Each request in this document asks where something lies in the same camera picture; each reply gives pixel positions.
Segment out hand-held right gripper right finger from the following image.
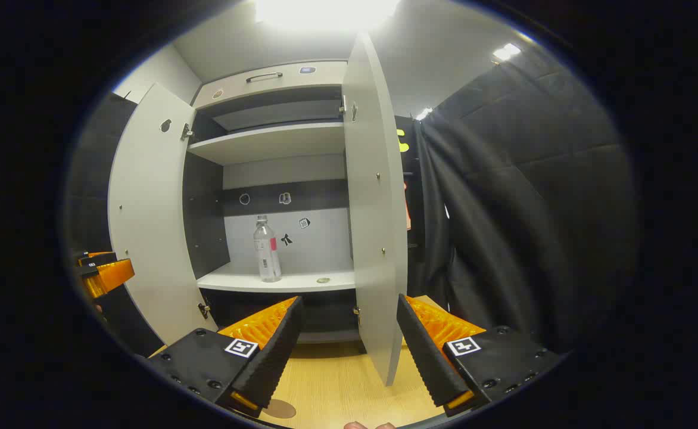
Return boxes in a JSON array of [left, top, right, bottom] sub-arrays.
[[397, 294, 564, 418]]

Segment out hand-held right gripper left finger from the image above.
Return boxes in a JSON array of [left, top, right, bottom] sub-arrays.
[[147, 296, 304, 418]]

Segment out round brown coaster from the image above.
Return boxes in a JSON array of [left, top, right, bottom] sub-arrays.
[[264, 399, 297, 419]]

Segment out grey cabinet door checkered sticker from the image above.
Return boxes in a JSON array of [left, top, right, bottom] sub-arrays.
[[108, 82, 219, 346]]

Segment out clear plastic bottle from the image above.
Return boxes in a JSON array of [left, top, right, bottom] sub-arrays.
[[253, 214, 282, 283]]

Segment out grey cabinet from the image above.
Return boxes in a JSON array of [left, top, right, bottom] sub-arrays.
[[182, 60, 364, 345]]

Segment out grey cabinet door diamond stickers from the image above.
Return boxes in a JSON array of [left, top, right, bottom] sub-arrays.
[[342, 31, 409, 387]]

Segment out grey cabinet shelf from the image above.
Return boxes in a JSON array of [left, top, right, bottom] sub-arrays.
[[196, 262, 359, 294], [187, 122, 347, 166]]

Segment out black backdrop cloth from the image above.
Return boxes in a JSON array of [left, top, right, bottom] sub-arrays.
[[394, 114, 427, 296], [417, 45, 635, 352]]

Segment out grey top drawer front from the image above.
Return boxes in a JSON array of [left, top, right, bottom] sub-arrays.
[[193, 60, 348, 110]]

